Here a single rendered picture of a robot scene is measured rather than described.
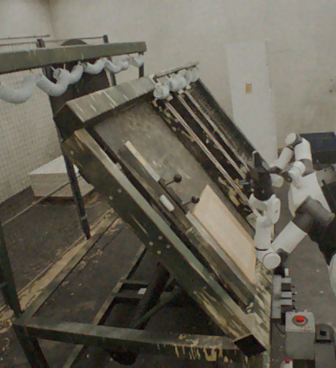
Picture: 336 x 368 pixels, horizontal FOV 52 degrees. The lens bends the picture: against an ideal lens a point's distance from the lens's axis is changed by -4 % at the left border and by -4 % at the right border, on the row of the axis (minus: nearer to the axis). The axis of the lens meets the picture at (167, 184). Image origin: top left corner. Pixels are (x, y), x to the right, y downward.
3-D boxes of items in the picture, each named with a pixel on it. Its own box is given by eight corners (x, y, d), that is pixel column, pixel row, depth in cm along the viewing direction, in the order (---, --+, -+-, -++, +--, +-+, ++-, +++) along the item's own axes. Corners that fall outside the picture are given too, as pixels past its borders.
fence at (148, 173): (248, 299, 171) (255, 296, 169) (118, 149, 160) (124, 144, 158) (249, 292, 176) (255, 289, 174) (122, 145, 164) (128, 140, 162)
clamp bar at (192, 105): (260, 200, 273) (286, 183, 262) (160, 78, 259) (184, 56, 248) (260, 195, 282) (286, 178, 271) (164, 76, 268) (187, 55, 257)
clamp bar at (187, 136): (256, 232, 229) (287, 214, 218) (135, 87, 214) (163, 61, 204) (257, 225, 237) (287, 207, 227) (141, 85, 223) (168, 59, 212)
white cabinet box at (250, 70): (274, 172, 570) (264, 39, 500) (239, 172, 593) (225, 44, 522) (278, 159, 622) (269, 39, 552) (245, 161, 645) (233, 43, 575)
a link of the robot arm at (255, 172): (255, 177, 135) (260, 200, 141) (276, 166, 136) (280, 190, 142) (239, 163, 145) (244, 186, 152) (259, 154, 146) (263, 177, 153)
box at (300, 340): (313, 361, 144) (315, 330, 138) (285, 360, 148) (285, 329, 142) (312, 341, 155) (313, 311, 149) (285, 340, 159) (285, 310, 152)
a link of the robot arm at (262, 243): (252, 219, 160) (250, 256, 166) (259, 229, 150) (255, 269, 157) (274, 218, 160) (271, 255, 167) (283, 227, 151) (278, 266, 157)
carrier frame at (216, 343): (265, 451, 177) (261, 346, 149) (52, 412, 220) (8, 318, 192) (276, 245, 371) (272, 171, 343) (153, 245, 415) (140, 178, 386)
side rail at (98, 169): (232, 341, 152) (252, 332, 147) (58, 147, 139) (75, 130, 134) (233, 331, 157) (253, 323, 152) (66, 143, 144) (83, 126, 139)
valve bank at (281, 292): (298, 347, 174) (298, 311, 166) (270, 346, 179) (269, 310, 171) (296, 287, 219) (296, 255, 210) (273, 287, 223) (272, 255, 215)
